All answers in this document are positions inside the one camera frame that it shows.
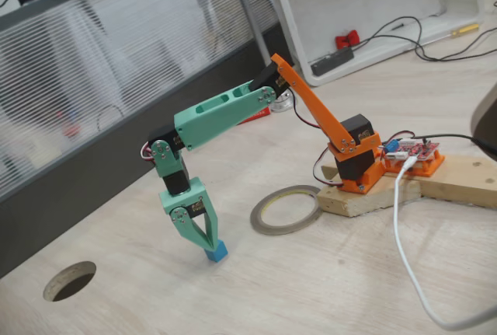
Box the grey blurred rounded object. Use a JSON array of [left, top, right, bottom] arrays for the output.
[[470, 82, 497, 161]]

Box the red controller board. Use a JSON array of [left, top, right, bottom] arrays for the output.
[[382, 138, 442, 165]]

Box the red clamp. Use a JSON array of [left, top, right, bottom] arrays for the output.
[[335, 30, 360, 51]]

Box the silver round object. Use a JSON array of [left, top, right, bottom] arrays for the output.
[[270, 92, 292, 113]]

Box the yellow screwdriver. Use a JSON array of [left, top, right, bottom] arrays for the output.
[[450, 23, 481, 37]]

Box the red box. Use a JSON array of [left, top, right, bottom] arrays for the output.
[[236, 107, 272, 126]]

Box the ribbed glass desk partition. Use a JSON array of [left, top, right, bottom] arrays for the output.
[[0, 0, 296, 280]]

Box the grey ring of tape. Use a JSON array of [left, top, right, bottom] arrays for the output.
[[250, 184, 322, 236]]

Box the thick black cable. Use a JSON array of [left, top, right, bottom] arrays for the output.
[[421, 133, 497, 157]]

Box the blue cube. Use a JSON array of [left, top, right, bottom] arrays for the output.
[[204, 239, 228, 263]]

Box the white plastic crate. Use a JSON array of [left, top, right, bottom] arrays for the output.
[[266, 0, 486, 87]]

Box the white USB cable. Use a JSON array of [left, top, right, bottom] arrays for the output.
[[392, 155, 497, 331]]

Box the thin black cable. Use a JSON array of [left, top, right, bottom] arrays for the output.
[[353, 16, 497, 62]]

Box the long wooden plank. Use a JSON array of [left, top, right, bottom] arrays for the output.
[[322, 154, 497, 210]]

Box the wooden base block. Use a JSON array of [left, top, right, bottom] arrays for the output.
[[317, 173, 422, 218]]

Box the black power strip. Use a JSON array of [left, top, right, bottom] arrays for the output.
[[310, 47, 355, 77]]

